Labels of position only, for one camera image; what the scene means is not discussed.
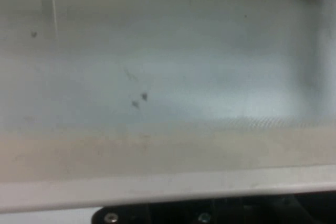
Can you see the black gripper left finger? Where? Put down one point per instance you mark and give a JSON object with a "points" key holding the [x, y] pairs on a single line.
{"points": [[157, 214]]}

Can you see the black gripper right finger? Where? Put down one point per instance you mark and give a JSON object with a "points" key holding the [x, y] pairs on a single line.
{"points": [[275, 211]]}

